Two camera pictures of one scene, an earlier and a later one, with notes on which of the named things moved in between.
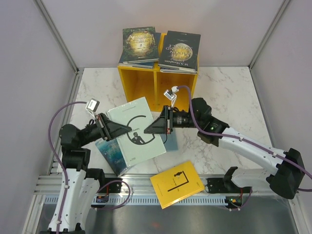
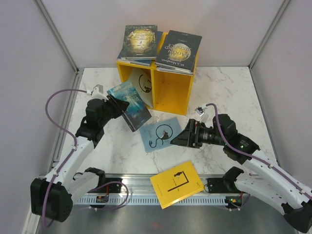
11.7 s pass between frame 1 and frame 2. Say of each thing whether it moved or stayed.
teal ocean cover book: moved
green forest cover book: moved
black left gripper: moved
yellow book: stayed
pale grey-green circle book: moved
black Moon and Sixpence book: stayed
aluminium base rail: stayed
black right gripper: moved
